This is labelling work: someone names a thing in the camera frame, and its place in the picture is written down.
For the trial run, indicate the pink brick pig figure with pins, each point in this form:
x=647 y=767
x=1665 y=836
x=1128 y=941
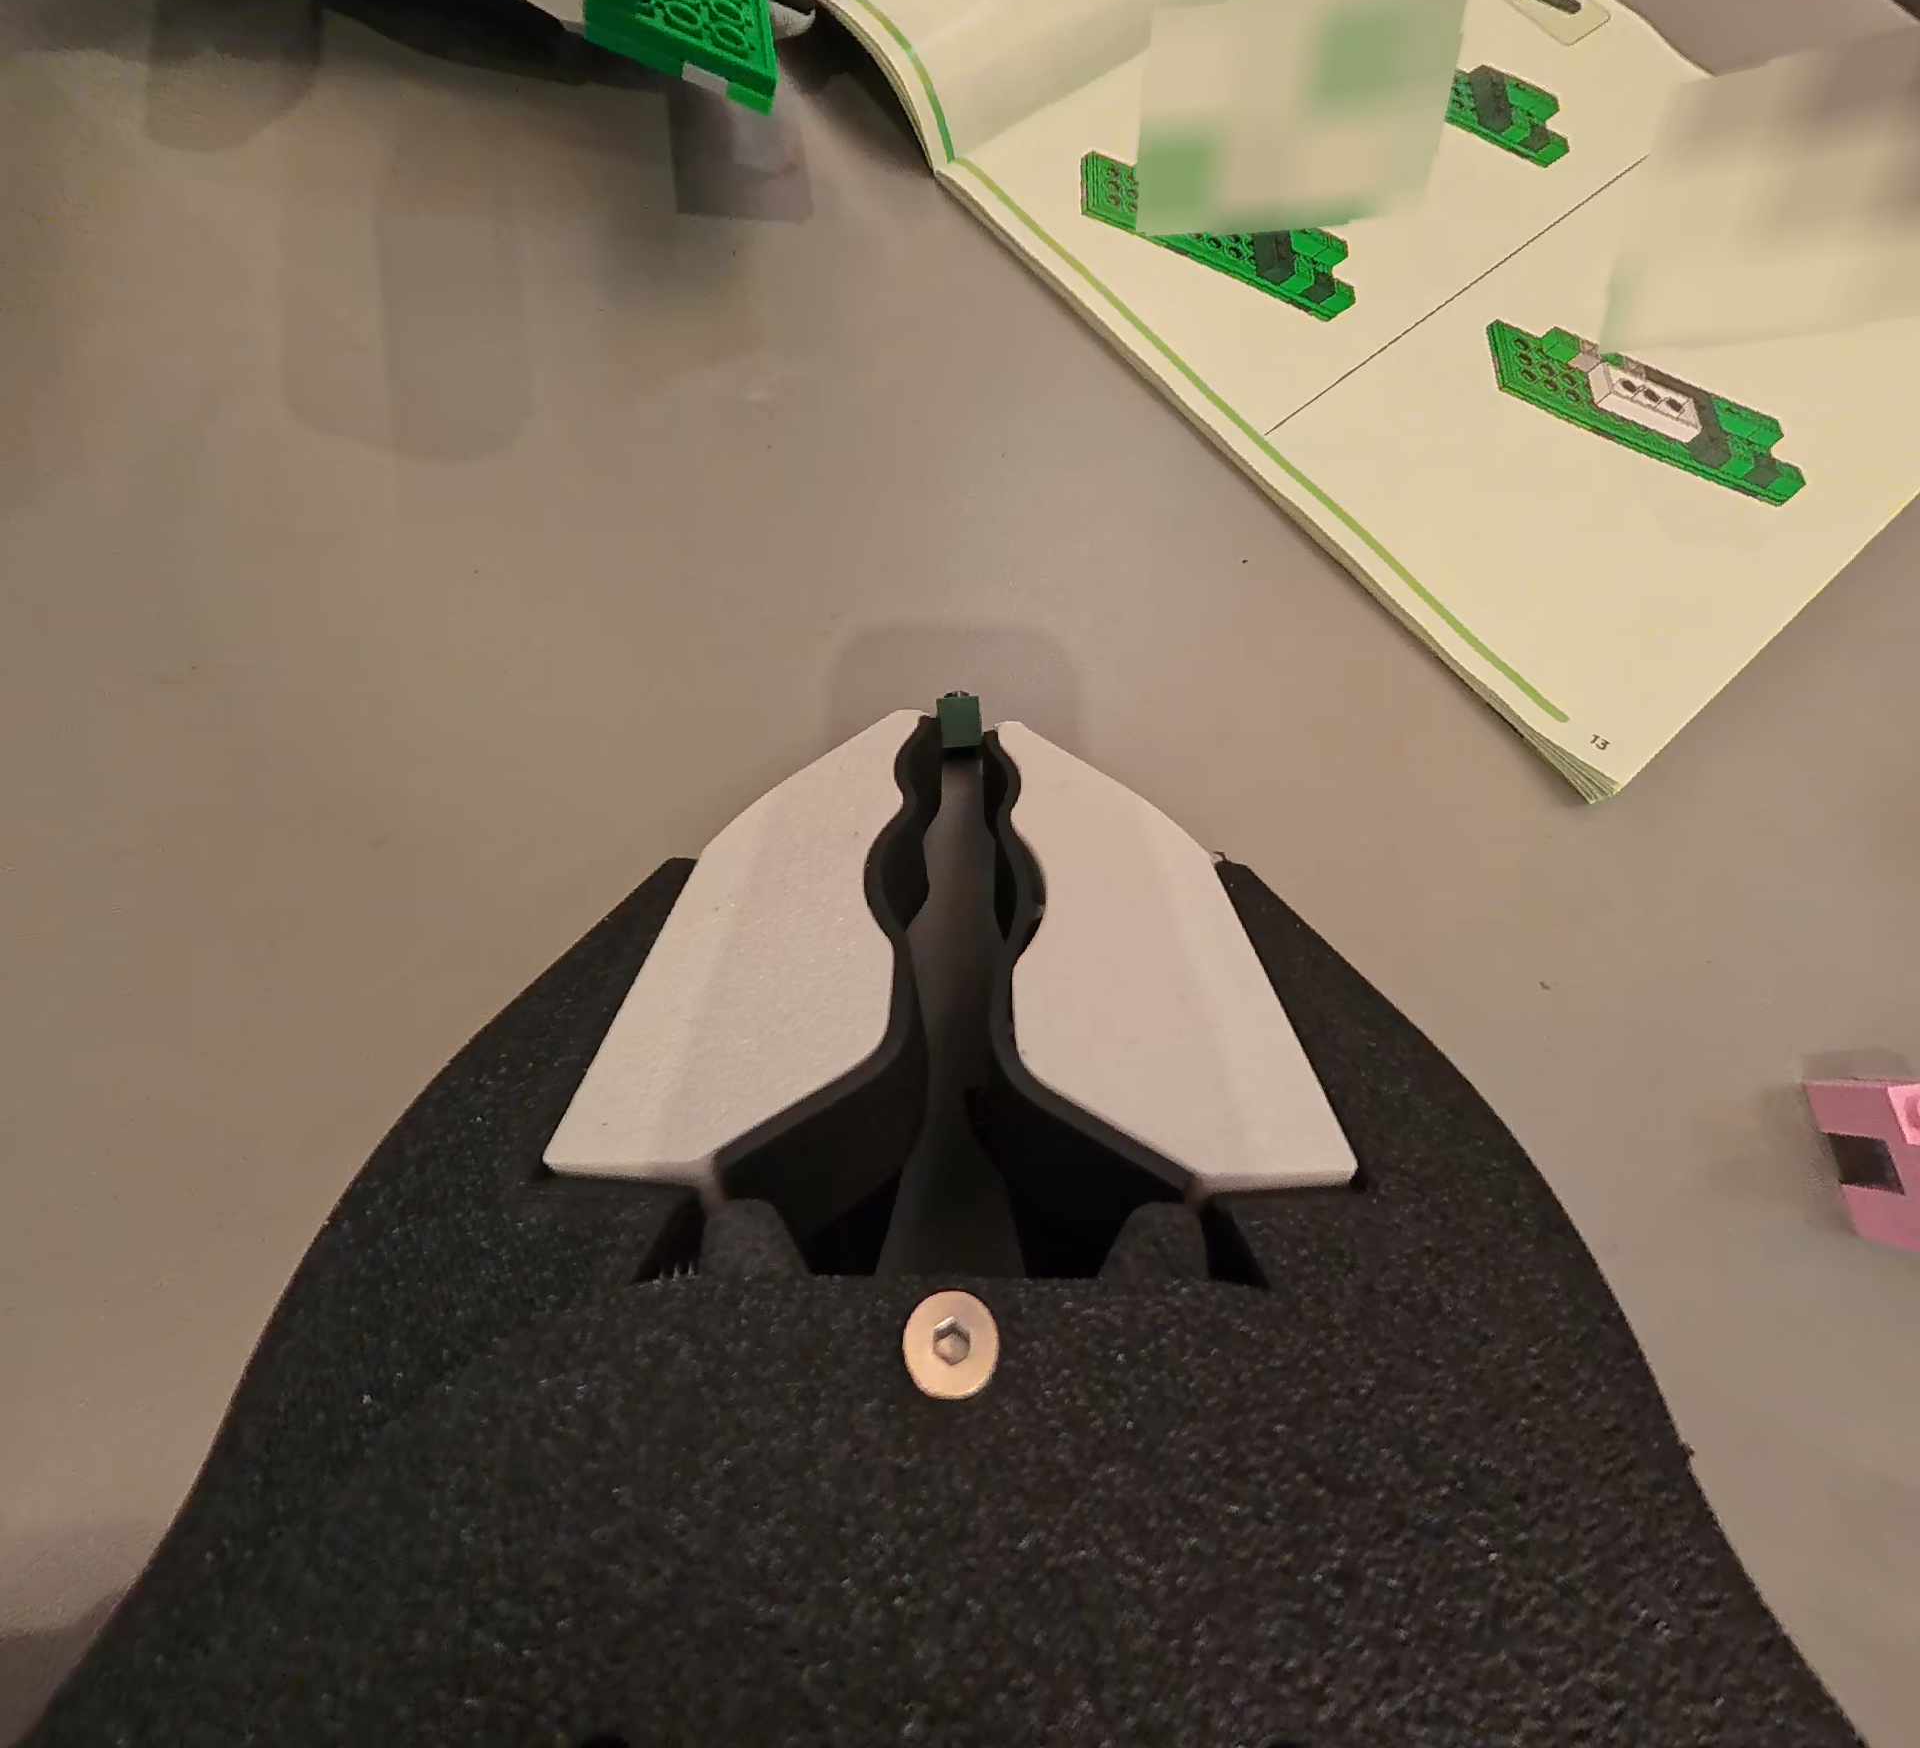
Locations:
x=1876 y=1178

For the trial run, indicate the building instruction booklet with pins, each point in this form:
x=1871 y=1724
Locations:
x=1425 y=503

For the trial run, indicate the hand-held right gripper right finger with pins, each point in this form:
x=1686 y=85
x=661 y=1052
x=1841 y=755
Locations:
x=1171 y=1013

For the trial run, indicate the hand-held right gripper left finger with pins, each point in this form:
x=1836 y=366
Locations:
x=736 y=998

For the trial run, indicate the small dark green brick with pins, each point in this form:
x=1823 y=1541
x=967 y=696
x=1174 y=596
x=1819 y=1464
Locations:
x=957 y=721

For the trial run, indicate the grey desk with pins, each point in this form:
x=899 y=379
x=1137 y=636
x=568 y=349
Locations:
x=450 y=579

